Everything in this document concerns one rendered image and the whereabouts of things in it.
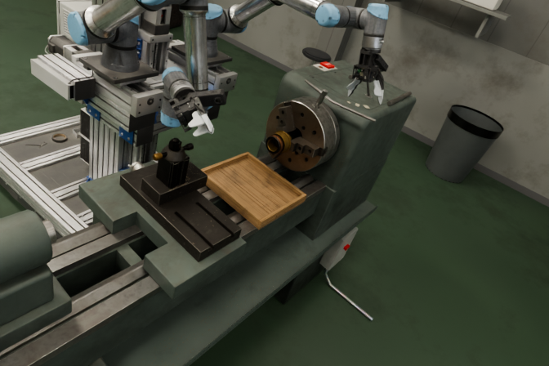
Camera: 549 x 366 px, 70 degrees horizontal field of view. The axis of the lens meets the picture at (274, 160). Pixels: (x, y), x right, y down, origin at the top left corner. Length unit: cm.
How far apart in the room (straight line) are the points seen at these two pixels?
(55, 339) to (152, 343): 44
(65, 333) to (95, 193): 47
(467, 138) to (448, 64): 102
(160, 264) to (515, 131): 427
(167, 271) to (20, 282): 37
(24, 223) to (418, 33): 446
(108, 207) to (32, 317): 41
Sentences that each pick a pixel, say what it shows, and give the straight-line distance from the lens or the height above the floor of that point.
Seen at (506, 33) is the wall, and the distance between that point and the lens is 479.
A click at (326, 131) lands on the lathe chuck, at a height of 118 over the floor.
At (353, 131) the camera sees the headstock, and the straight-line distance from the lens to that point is 170.
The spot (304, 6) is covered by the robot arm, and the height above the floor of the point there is 160.
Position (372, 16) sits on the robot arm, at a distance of 150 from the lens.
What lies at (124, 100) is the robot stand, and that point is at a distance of 170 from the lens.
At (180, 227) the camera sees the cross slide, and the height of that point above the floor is 97.
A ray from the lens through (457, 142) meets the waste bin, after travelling 428.
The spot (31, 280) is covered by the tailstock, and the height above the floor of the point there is 102.
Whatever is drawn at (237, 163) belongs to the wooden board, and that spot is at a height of 88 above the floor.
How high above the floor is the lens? 186
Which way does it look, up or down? 32 degrees down
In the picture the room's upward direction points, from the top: 18 degrees clockwise
